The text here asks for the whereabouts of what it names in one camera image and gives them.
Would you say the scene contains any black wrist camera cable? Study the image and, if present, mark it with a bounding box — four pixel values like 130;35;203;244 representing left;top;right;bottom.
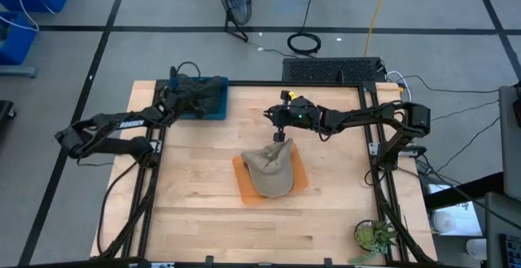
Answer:
169;60;202;82

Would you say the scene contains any white bucket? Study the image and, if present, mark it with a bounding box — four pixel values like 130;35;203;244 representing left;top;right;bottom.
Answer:
430;182;484;237

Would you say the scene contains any grey cabinet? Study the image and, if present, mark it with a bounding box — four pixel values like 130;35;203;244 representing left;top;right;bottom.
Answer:
484;191;521;268

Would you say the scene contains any long black cable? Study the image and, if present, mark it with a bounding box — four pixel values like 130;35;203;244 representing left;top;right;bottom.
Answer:
287;0;322;56

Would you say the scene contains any white cable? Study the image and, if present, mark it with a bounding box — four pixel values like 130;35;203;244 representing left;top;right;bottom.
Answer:
385;71;413;103

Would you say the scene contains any black chair base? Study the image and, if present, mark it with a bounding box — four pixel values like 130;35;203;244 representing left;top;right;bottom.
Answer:
0;99;17;138

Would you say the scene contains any dark charcoal baseball cap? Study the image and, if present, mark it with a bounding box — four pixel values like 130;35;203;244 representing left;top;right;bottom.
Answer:
190;77;225;115

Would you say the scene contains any black perforated computer case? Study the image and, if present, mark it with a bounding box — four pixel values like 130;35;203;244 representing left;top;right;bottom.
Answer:
282;57;387;84

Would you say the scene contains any blue plastic bin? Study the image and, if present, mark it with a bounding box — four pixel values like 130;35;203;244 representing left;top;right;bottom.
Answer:
169;75;229;121

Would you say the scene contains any orange translucent plastic bin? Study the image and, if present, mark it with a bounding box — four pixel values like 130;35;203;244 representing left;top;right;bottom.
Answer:
231;142;309;205

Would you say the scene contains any grey desk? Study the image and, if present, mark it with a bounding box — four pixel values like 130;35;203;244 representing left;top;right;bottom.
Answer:
498;83;521;202

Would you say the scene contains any beige baseball cap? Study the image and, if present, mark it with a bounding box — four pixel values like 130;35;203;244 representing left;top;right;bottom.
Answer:
239;137;295;199

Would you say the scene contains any black aluminium table frame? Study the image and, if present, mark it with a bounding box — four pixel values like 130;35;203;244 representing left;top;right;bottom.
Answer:
97;79;439;268

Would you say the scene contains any yellow power cable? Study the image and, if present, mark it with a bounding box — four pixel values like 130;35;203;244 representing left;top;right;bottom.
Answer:
363;0;394;57

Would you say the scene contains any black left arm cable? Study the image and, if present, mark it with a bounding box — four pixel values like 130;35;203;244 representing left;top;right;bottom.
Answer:
96;160;142;257

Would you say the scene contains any black beam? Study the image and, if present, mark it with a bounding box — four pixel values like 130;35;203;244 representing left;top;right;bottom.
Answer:
422;172;506;211

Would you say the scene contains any black floor cable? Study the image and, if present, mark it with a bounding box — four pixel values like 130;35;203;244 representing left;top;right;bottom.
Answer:
435;116;501;174
396;74;502;94
430;99;501;122

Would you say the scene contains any green succulent in pot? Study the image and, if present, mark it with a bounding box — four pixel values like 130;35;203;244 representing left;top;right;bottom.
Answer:
348;217;401;266

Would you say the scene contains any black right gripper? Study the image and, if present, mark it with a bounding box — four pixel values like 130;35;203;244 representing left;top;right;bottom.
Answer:
263;95;322;144

